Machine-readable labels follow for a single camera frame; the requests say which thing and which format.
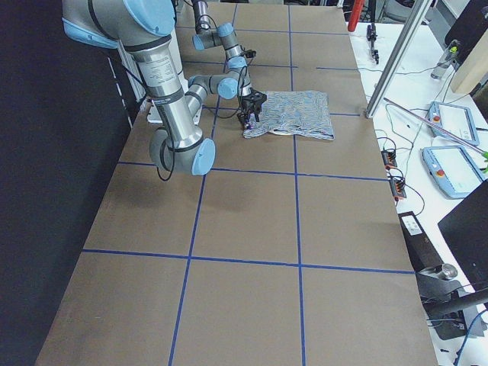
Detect black monitor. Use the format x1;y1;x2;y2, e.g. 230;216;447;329
438;181;488;290

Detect far teach pendant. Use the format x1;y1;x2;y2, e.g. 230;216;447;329
428;101;480;146

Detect red cylinder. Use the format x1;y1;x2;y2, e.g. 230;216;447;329
348;0;365;32

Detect aluminium frame post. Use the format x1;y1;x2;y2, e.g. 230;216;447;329
364;0;432;118

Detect teach pendant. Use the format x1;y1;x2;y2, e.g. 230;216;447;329
428;101;480;146
421;145;485;199

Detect reacher grabber stick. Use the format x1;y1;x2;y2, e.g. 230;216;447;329
384;98;488;162

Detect clear water bottle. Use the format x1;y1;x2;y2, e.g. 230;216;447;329
430;39;461;80

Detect black tripod stick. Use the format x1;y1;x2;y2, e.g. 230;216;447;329
367;0;379;65

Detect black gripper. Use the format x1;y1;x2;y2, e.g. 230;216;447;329
237;91;267;125

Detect striped polo shirt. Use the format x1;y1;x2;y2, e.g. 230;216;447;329
242;91;335;140

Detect white mounting pedestal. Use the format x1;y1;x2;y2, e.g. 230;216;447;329
146;0;203;125

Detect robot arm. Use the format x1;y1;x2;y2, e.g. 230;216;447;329
62;1;267;175
191;1;256;69

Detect black box with label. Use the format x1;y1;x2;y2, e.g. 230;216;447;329
398;211;444;272

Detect far orange connector block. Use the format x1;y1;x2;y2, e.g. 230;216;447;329
380;150;397;170

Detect near orange connector block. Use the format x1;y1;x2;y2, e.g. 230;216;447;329
389;179;406;202

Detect near teach pendant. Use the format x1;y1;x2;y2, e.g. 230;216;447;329
421;145;485;199

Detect orange connector block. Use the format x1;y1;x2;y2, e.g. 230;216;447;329
380;150;397;170
389;179;406;202

